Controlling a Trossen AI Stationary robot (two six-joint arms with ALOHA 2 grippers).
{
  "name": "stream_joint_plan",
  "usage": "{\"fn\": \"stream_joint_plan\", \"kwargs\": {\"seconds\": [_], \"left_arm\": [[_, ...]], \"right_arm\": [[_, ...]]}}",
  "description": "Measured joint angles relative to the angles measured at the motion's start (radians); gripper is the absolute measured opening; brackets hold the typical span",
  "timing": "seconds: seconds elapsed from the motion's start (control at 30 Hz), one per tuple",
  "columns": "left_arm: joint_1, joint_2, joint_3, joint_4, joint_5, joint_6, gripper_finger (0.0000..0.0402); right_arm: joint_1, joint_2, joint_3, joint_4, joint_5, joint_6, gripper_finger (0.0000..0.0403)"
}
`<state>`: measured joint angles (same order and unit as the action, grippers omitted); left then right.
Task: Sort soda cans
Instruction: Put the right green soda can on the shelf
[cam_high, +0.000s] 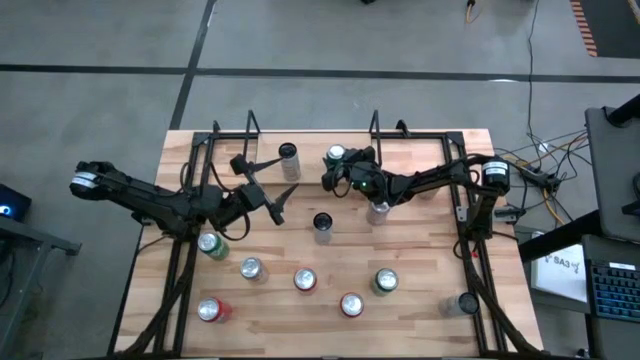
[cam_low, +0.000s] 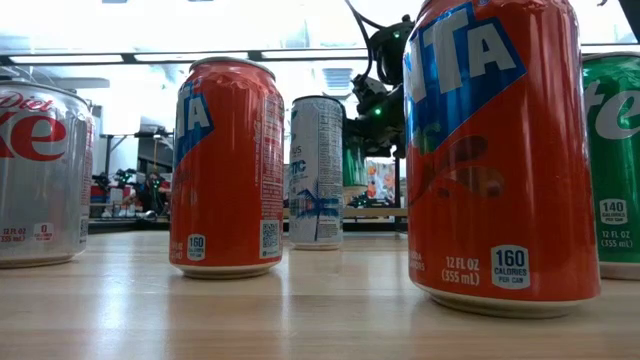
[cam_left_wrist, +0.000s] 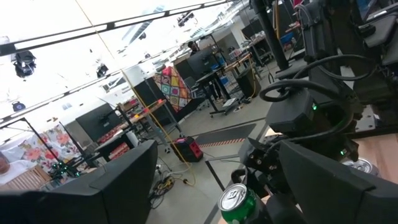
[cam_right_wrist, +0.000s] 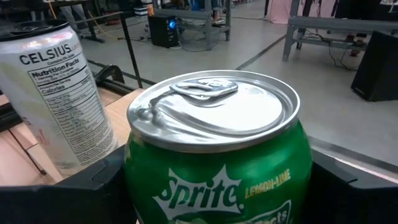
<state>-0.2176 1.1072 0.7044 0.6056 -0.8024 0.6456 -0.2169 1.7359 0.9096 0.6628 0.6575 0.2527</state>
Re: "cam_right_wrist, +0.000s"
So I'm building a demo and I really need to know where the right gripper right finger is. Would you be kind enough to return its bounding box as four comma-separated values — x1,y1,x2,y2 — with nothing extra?
303,149,398,224

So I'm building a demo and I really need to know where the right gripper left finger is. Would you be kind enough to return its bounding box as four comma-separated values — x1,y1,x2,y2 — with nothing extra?
0,145,137,224

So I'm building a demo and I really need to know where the white Celsius can peach print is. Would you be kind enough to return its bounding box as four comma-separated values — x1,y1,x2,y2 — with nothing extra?
0,19,119,178

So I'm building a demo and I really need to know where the green Sprite can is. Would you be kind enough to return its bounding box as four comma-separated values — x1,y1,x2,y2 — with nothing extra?
123,70,313,224

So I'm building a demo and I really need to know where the black speaker box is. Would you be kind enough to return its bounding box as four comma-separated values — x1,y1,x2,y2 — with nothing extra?
350,30,398,102

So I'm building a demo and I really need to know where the black metal shelf leg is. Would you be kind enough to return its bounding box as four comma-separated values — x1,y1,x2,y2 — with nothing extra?
74,11,144,90

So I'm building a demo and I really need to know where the grey metal workbench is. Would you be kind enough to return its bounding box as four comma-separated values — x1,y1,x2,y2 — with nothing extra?
282,15,398,62
152,0,233,43

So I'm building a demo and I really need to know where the black computer tower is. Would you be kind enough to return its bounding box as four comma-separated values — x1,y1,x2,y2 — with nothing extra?
147,14,180,49

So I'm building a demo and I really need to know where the person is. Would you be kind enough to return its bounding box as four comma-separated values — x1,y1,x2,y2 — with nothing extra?
188,0,222,22

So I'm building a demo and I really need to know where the black frame corner bracket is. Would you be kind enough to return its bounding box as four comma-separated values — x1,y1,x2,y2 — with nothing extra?
94,64,126,85

